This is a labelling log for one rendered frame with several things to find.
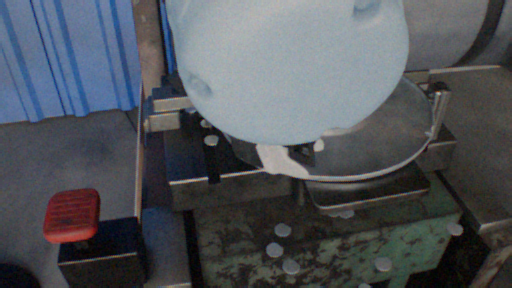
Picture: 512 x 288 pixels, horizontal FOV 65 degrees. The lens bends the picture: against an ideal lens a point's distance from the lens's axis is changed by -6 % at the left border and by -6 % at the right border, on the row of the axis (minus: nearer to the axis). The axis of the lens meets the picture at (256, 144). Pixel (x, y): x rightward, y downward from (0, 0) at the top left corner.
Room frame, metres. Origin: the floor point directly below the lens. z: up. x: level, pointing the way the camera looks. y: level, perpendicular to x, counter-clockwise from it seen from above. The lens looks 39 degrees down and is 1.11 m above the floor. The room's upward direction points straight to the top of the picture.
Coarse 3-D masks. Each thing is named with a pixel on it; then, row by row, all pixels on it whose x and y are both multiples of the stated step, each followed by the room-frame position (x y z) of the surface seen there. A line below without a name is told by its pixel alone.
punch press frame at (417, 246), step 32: (448, 192) 0.45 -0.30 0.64; (224, 224) 0.39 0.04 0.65; (256, 224) 0.39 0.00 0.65; (288, 224) 0.39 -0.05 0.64; (320, 224) 0.39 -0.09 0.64; (352, 224) 0.39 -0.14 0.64; (384, 224) 0.39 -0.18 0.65; (416, 224) 0.39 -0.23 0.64; (224, 256) 0.33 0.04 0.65; (256, 256) 0.34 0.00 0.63; (288, 256) 0.35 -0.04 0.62; (320, 256) 0.36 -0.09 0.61; (352, 256) 0.37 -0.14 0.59; (384, 256) 0.39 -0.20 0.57; (416, 256) 0.40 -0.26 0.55
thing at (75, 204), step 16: (64, 192) 0.34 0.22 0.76; (80, 192) 0.34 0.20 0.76; (96, 192) 0.34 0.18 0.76; (48, 208) 0.31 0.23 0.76; (64, 208) 0.31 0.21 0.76; (80, 208) 0.31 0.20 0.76; (96, 208) 0.31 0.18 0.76; (48, 224) 0.29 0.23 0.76; (64, 224) 0.29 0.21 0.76; (80, 224) 0.29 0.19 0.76; (96, 224) 0.29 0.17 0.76; (48, 240) 0.27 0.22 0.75; (64, 240) 0.27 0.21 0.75
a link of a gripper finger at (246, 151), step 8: (232, 136) 0.29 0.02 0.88; (232, 144) 0.29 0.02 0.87; (240, 144) 0.29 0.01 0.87; (248, 144) 0.29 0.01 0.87; (256, 144) 0.30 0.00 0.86; (240, 152) 0.29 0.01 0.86; (248, 152) 0.29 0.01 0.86; (256, 152) 0.30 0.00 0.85; (248, 160) 0.30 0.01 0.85; (256, 160) 0.31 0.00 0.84
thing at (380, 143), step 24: (408, 96) 0.50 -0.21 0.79; (384, 120) 0.44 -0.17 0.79; (408, 120) 0.44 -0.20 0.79; (432, 120) 0.44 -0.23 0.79; (336, 144) 0.40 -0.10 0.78; (360, 144) 0.39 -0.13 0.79; (384, 144) 0.39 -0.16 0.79; (408, 144) 0.39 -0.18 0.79; (312, 168) 0.36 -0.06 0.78; (336, 168) 0.35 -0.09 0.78; (360, 168) 0.35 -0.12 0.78; (384, 168) 0.35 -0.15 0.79
